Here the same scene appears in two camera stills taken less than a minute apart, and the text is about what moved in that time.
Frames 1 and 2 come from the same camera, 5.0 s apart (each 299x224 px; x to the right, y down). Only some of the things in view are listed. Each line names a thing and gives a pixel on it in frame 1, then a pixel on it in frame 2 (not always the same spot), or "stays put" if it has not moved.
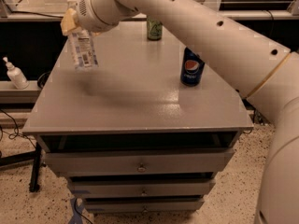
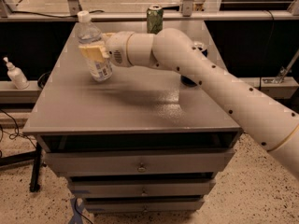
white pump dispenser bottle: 18,78 stays put
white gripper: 91,12 -> 117,49
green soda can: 154,29 stays put
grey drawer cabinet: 149,131 stays put
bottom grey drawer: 145,205 stays put
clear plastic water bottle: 83,43 -> 90,35
